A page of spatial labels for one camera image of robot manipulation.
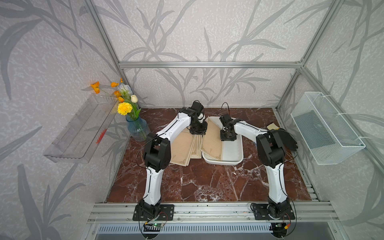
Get left green circuit board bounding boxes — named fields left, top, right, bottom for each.
left=143, top=222, right=166, bottom=232

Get white wire mesh basket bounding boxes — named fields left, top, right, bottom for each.
left=291, top=92, right=366, bottom=165

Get red pen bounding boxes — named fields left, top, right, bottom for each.
left=96, top=129, right=107, bottom=145

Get right circuit board with wires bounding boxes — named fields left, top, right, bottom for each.
left=270, top=223, right=291, bottom=239

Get aluminium front rail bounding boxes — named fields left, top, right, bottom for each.
left=87, top=201, right=340, bottom=224

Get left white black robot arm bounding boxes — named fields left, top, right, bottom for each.
left=138, top=104, right=208, bottom=214

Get clear acrylic wall shelf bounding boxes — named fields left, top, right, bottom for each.
left=43, top=95, right=119, bottom=164

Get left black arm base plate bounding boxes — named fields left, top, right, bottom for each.
left=132, top=204, right=175, bottom=222

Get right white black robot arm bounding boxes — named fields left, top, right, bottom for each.
left=220, top=115, right=290, bottom=215

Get beige stationery sheet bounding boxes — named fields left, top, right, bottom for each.
left=191, top=135, right=203, bottom=159
left=201, top=117, right=223, bottom=161
left=170, top=130, right=196, bottom=167

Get yellow orange artificial flowers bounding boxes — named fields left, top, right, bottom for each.
left=90, top=77, right=142, bottom=121

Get aluminium cage frame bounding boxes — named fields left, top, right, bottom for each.
left=81, top=1, right=384, bottom=172

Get black yellow work glove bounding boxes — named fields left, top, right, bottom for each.
left=267, top=123, right=298, bottom=152

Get blue glass vase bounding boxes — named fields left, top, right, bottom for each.
left=126, top=116, right=151, bottom=142

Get white plastic storage box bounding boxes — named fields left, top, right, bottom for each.
left=202, top=135, right=244, bottom=166

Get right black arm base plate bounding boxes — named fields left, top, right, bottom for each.
left=251, top=203, right=296, bottom=221

